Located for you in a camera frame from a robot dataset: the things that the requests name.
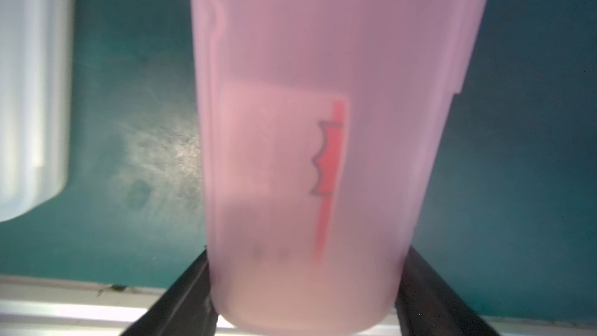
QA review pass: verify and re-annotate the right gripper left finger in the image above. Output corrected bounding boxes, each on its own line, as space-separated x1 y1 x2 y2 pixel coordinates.
122 251 219 336

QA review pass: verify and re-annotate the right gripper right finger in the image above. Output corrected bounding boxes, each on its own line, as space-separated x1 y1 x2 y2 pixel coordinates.
395 247 498 336

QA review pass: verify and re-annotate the pink pencil case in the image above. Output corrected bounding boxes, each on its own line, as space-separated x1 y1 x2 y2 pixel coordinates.
191 0 487 335

